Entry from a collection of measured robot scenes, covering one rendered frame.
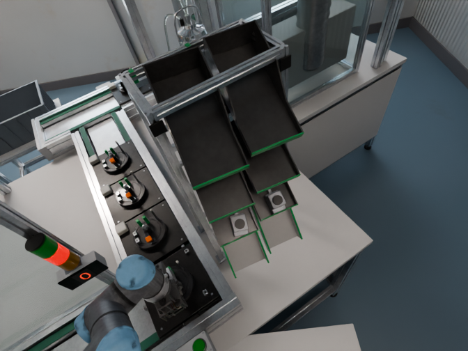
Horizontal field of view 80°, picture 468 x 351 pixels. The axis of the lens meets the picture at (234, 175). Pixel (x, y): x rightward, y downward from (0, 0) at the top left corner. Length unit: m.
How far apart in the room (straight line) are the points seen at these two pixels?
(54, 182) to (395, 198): 2.34
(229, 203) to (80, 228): 0.99
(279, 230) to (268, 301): 0.27
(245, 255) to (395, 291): 1.33
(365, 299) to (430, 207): 0.88
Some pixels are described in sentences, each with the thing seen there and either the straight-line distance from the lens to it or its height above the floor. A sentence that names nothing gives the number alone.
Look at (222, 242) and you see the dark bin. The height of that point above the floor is 1.19.
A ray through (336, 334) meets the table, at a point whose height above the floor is 0.86.
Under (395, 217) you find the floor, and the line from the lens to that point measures 2.41.
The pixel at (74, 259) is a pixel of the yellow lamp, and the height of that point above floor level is 1.28.
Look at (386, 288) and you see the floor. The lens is 2.17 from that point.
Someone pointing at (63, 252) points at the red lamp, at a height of 1.34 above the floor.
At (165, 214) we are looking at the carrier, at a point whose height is 0.97.
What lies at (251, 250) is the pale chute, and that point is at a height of 1.03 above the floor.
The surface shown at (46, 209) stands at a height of 0.86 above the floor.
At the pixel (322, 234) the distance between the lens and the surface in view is 1.26.
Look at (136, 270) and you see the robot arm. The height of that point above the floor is 1.42.
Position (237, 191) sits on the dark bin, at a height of 1.37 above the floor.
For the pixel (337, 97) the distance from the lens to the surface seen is 1.83.
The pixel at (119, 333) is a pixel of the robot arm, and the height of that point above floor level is 1.48.
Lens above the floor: 2.00
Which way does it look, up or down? 53 degrees down
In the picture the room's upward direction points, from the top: 13 degrees counter-clockwise
